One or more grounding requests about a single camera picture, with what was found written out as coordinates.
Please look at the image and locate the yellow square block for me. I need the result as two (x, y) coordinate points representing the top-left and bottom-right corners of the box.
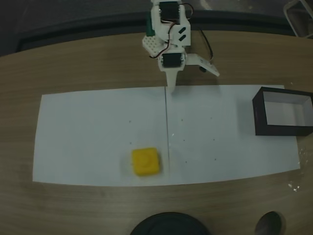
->
(131, 146), (163, 177)

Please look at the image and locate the dark brown open box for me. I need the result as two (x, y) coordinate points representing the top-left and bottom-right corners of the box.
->
(252, 86), (313, 137)

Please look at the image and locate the green clamp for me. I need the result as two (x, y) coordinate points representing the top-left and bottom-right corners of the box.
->
(146, 17), (156, 37)

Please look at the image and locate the white paper sheet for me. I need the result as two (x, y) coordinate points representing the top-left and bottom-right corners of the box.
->
(164, 84), (301, 185)
(32, 87), (171, 188)

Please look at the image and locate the black round object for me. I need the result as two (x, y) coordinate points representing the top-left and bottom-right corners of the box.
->
(129, 211), (211, 235)

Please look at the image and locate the dark oval object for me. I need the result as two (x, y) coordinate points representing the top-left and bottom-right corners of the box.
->
(254, 211), (287, 235)

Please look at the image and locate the white perforated base plate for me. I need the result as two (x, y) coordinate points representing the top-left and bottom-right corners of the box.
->
(142, 34), (164, 60)

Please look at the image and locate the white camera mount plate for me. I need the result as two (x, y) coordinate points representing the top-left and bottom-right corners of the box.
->
(186, 53), (221, 77)

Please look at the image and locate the black camera cable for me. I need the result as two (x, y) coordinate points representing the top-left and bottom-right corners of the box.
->
(199, 29), (215, 66)

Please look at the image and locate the grey metal frame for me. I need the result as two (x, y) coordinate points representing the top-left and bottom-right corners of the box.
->
(283, 0), (313, 39)

